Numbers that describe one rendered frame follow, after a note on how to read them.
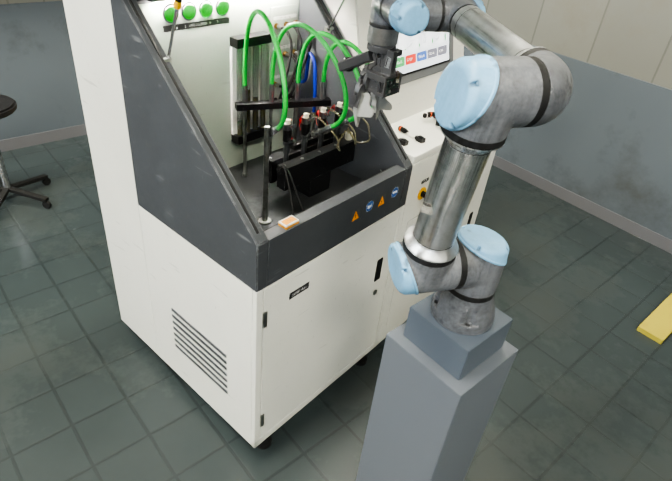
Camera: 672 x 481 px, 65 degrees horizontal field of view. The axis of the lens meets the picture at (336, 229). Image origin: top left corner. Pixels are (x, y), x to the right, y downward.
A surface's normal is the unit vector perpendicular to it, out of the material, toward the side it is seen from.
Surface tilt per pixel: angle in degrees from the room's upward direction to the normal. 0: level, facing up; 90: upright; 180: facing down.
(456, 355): 90
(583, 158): 90
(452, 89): 83
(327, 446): 0
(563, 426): 0
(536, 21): 90
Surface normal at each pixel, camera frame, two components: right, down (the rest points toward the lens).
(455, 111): -0.94, -0.03
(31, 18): 0.65, 0.48
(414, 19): 0.27, 0.57
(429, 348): -0.75, 0.31
